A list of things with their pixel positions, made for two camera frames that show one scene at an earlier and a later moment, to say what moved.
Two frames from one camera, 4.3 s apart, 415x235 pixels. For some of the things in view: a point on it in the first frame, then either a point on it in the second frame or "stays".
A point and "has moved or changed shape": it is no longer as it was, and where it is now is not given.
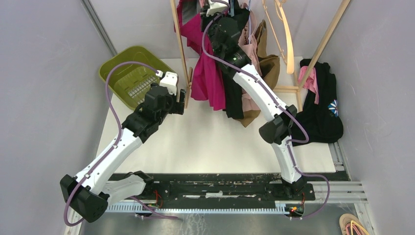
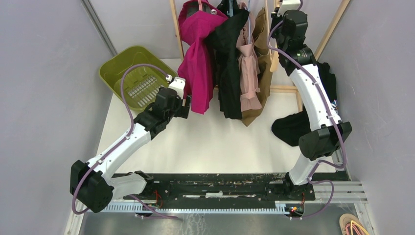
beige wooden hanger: [280, 11] has moved or changed shape
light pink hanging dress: [248, 43] stays
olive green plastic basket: [129, 82] stays
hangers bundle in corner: [349, 224] stays
